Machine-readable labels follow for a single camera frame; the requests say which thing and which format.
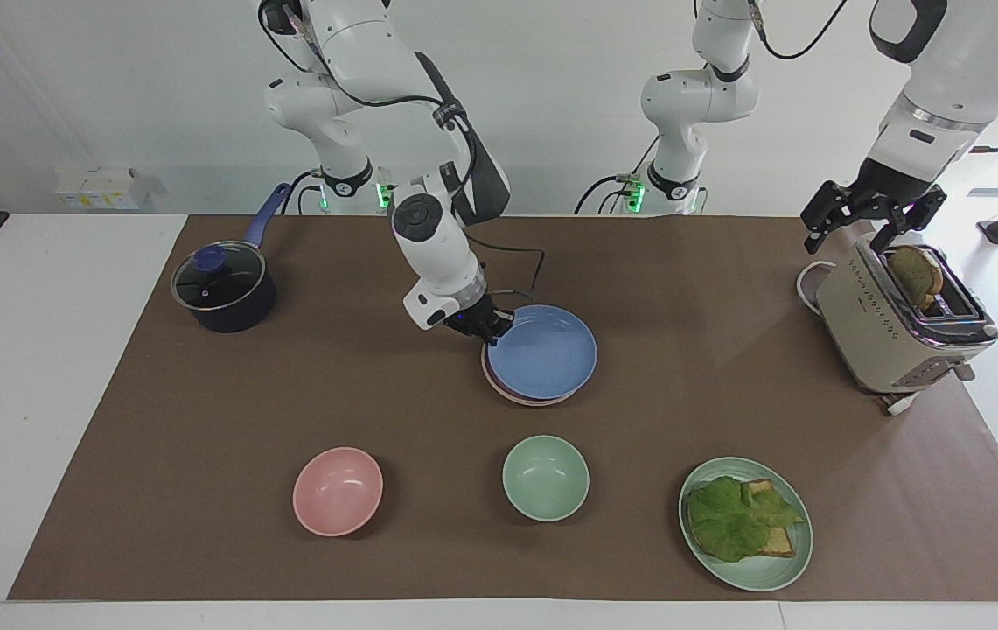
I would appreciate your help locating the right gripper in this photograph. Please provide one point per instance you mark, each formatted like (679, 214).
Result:
(470, 313)

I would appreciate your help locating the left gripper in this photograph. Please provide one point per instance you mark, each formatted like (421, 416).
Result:
(894, 185)

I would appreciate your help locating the blue plate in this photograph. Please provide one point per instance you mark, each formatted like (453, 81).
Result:
(544, 352)

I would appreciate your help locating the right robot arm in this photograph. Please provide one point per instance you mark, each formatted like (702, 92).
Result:
(429, 236)

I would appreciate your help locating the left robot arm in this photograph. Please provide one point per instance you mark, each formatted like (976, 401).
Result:
(700, 96)

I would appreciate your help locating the pink plate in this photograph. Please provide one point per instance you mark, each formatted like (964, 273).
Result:
(498, 388)

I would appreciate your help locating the brown bread slice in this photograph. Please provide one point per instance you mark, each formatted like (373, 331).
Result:
(911, 273)

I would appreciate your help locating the beige plate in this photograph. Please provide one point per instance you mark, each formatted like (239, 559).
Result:
(523, 403)

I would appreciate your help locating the beige toaster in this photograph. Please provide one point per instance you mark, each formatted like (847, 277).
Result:
(866, 332)

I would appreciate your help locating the green bowl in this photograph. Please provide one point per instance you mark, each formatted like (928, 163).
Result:
(545, 478)

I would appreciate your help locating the white plug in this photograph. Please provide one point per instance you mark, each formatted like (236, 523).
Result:
(901, 404)

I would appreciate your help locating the pink bowl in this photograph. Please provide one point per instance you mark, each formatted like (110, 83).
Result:
(338, 492)

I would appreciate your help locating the dark blue saucepan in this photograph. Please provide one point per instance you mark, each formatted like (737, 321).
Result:
(236, 311)

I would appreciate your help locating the glass lid with blue knob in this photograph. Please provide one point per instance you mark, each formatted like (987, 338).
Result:
(217, 278)

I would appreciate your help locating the green lettuce leaf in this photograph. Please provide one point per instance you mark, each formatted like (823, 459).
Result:
(730, 521)

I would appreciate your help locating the toast slice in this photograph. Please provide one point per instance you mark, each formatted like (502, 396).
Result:
(780, 542)

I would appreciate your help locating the green plate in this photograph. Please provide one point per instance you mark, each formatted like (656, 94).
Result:
(765, 573)

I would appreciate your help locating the white cardboard box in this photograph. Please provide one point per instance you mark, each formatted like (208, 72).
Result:
(101, 188)

